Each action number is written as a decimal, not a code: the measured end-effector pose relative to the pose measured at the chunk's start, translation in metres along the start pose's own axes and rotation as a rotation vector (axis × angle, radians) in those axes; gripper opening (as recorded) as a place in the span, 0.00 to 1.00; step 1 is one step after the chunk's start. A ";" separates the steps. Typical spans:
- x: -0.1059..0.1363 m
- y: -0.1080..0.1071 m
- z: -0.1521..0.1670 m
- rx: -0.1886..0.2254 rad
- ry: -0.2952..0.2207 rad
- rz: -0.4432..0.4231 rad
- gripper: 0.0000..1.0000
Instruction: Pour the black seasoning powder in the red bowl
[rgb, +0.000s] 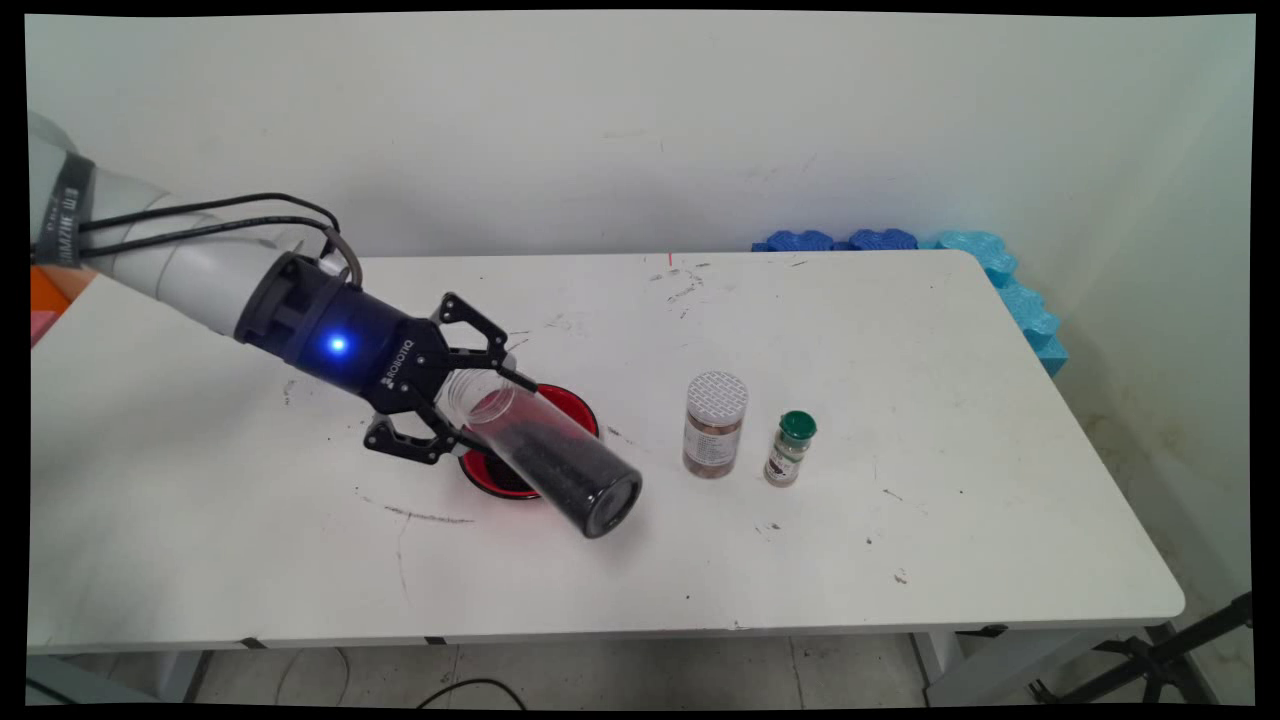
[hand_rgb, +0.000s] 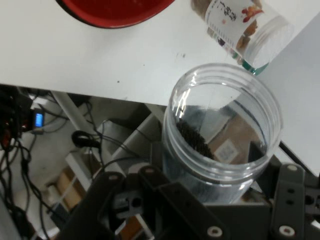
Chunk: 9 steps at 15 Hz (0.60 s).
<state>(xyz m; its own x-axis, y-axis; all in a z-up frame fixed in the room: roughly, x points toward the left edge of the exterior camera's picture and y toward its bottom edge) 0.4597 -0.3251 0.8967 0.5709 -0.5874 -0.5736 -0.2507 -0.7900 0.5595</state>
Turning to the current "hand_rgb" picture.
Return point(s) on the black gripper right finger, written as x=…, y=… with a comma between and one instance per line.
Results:
x=292, y=200

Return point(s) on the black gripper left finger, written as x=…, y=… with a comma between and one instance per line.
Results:
x=162, y=200

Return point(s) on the clear plastic jar with seeds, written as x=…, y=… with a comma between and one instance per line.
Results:
x=225, y=82

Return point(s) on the brown cardboard box with label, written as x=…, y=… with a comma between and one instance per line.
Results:
x=235, y=145

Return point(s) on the spice bottle with green cap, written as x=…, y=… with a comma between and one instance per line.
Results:
x=257, y=71

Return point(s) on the device with blue display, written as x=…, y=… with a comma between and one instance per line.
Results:
x=38, y=120

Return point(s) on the nut jar with patterned lid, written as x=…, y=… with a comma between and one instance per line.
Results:
x=237, y=27

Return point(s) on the red bowl with black rim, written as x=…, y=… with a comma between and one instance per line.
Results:
x=112, y=12

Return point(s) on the white metal frame bar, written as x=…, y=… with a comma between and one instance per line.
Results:
x=67, y=112

